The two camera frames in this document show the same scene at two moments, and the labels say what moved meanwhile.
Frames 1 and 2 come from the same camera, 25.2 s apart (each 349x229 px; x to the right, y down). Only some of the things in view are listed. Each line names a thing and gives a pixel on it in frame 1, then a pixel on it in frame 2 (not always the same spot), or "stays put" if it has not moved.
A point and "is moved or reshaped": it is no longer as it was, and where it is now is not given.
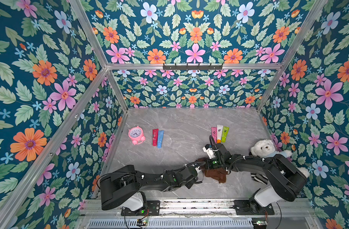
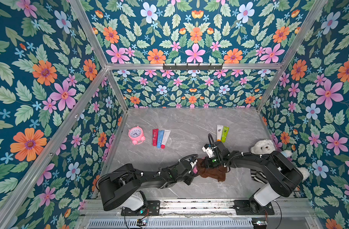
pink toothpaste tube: (214, 134) is moved or reshaped
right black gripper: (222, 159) stays put
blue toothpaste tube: (160, 139) stays put
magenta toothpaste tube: (155, 137) stays put
